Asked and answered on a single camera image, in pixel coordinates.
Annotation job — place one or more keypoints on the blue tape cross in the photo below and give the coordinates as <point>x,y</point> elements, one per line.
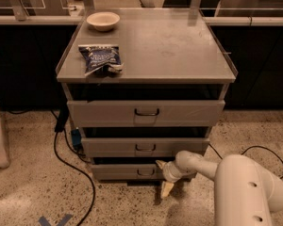
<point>47,220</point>

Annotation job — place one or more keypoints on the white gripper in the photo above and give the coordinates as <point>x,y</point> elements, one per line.
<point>169,170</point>

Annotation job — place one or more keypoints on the grey middle drawer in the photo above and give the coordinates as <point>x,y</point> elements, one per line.
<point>142,147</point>

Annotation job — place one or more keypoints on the blue power adapter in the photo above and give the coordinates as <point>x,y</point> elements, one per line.
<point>76,137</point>

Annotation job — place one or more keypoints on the grey bottom drawer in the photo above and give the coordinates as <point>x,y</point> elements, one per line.
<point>126,172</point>

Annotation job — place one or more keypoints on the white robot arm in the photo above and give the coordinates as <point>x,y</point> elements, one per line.
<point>245,193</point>

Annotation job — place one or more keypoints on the grey top drawer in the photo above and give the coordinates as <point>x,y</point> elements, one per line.
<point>169,113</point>

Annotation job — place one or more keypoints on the blue chip bag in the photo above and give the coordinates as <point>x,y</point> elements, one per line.
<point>101,58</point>

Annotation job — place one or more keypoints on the grey drawer cabinet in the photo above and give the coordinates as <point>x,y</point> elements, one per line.
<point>167,55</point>

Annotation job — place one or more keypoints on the grey drawer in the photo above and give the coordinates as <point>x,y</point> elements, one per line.
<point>169,113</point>
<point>142,147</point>
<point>126,172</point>

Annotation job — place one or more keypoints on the white bowl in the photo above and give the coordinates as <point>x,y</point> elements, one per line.
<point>103,21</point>

